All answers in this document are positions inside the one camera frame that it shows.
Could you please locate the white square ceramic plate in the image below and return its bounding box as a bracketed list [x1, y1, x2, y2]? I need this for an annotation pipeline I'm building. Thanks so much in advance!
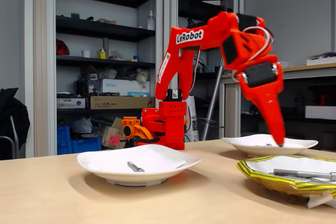
[77, 144, 204, 187]
[222, 134, 319, 158]

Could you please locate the white flat storage box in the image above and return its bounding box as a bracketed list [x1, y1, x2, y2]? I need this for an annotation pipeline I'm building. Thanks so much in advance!
[304, 105, 336, 120]

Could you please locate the low grey wood-topped sideboard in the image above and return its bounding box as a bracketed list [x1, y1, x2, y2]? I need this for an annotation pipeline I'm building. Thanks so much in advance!
[219, 62, 336, 151]

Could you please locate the metal coat stand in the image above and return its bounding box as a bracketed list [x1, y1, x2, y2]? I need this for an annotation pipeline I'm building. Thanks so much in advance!
[201, 0, 228, 141]

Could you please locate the white tray with clutter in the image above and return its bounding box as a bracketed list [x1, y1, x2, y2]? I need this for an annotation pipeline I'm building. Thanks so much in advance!
[306, 50, 336, 66]

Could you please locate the yellow green striped paper plate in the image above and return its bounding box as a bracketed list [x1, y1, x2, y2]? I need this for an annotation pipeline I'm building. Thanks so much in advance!
[236, 155, 336, 209]

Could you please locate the white printed carton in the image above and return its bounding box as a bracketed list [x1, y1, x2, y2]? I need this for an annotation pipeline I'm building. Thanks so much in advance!
[184, 95, 200, 142]

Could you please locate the white plush item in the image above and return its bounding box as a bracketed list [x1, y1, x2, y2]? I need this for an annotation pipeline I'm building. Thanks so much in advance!
[136, 68, 150, 83]

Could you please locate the white plastic bottle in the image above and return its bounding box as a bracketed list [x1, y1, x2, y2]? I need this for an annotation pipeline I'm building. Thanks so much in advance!
[147, 10, 155, 30]

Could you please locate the white Weller box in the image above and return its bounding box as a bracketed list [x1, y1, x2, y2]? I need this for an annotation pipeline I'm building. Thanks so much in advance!
[99, 78, 150, 97]

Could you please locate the long brown cardboard box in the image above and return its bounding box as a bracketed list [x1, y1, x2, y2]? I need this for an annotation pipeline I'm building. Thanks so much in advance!
[90, 95, 155, 110]

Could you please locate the white plastic bag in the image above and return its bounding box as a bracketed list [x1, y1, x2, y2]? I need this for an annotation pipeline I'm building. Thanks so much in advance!
[101, 68, 118, 80]

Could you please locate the brown cardboard tube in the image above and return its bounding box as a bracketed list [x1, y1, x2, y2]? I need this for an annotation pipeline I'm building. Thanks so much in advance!
[102, 37, 110, 59]

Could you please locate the cardboard carton with pink label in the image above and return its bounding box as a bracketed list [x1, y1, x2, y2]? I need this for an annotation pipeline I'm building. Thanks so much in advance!
[101, 118, 128, 149]

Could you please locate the small wooden board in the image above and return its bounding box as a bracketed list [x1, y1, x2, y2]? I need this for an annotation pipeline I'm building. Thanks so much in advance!
[96, 18, 118, 25]

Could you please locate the large blue plastic crate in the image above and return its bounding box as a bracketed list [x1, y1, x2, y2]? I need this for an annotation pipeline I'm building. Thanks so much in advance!
[57, 136, 102, 156]

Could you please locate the flat white printed box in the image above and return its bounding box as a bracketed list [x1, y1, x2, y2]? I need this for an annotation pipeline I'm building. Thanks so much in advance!
[57, 98, 86, 109]

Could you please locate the red black helmet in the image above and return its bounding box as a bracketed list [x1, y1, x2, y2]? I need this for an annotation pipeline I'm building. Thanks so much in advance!
[56, 39, 70, 56]

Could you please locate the small blue plastic crate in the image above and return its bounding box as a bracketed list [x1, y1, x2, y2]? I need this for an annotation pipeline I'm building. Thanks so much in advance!
[57, 125, 71, 143]

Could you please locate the black jacket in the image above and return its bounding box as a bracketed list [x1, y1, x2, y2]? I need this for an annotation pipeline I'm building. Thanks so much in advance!
[0, 87, 30, 161]

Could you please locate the red black servo cable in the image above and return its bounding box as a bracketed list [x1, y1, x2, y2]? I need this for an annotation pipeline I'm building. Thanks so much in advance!
[259, 26, 275, 46]

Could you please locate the white servo cable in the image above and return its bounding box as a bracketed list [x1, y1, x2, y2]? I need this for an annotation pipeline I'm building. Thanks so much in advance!
[232, 26, 272, 83]

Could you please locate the grey metal chair frame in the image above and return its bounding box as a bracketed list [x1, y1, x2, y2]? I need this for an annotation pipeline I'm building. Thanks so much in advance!
[0, 115, 19, 159]

